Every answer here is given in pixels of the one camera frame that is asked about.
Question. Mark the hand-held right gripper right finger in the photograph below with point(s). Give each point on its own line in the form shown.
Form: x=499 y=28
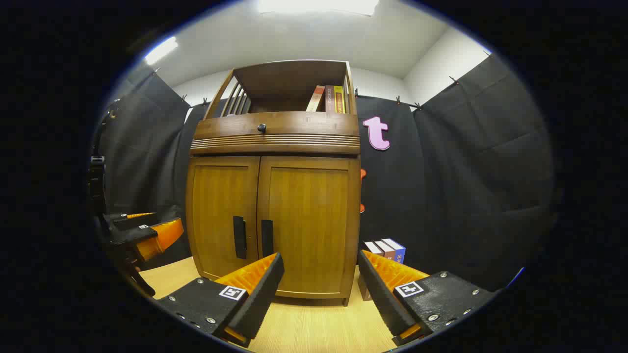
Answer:
x=380 y=299

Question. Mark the black backdrop cloth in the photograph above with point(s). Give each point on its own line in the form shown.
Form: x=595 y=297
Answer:
x=466 y=171

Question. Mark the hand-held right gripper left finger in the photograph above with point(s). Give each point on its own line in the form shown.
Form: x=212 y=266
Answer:
x=257 y=299

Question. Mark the brown-covered book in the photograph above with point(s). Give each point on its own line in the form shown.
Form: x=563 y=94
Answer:
x=385 y=250

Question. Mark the small ceiling light panel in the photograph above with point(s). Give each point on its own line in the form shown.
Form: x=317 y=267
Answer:
x=161 y=50

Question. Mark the dark brown book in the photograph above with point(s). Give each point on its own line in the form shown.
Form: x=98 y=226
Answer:
x=329 y=99

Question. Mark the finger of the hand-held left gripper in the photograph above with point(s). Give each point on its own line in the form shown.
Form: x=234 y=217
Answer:
x=147 y=235
x=132 y=220

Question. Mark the yellow book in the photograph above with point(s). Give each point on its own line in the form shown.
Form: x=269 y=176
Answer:
x=339 y=100

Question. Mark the wooden double-door shoe cabinet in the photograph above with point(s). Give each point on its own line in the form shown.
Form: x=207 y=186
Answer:
x=274 y=147

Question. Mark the wooden cabinet door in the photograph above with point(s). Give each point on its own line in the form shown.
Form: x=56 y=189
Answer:
x=314 y=215
x=216 y=215

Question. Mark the white-topped book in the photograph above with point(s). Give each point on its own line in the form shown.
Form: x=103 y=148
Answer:
x=372 y=247

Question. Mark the blue book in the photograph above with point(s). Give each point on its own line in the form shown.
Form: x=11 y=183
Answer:
x=396 y=250

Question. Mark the tan book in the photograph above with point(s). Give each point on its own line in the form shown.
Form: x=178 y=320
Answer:
x=315 y=99

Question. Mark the wooden cabinet drawer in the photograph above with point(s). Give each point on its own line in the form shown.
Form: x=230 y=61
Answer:
x=304 y=128

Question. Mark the large ceiling light panel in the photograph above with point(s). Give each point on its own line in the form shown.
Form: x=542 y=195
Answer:
x=319 y=6

